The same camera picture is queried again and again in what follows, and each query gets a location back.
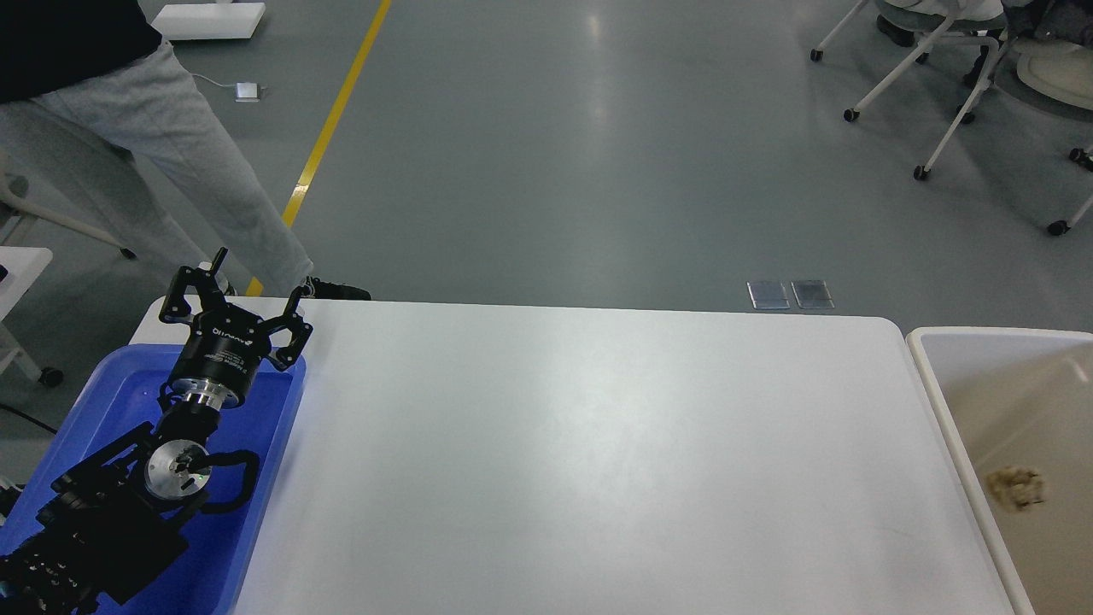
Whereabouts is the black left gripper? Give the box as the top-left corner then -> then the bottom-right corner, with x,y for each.
158,249 -> 313,407

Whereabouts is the brown paper ball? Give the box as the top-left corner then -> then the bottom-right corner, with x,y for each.
986,465 -> 1047,513

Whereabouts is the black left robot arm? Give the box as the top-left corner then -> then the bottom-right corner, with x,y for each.
3,249 -> 313,614

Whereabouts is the blue plastic bin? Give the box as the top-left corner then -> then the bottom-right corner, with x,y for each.
0,343 -> 307,615

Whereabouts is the white chair at left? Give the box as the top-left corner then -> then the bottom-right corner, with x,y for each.
1,150 -> 137,261

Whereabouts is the small white power adapter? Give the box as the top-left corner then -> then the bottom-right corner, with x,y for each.
234,82 -> 262,103

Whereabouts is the person in grey trousers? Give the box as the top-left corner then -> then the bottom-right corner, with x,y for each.
1,1 -> 371,301

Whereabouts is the white box on floor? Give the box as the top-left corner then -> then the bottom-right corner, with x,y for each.
151,1 -> 268,42

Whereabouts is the left metal floor plate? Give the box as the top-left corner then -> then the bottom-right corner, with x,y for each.
747,280 -> 790,311

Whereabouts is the metal floor plate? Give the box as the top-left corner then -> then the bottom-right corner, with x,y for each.
790,279 -> 835,310
747,280 -> 790,311

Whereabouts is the right metal floor plate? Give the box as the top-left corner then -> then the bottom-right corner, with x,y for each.
790,279 -> 835,310

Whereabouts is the white plastic bin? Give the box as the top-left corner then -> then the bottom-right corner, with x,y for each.
906,326 -> 1092,614

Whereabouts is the white rolling office chair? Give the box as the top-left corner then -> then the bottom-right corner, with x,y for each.
809,1 -> 1008,182

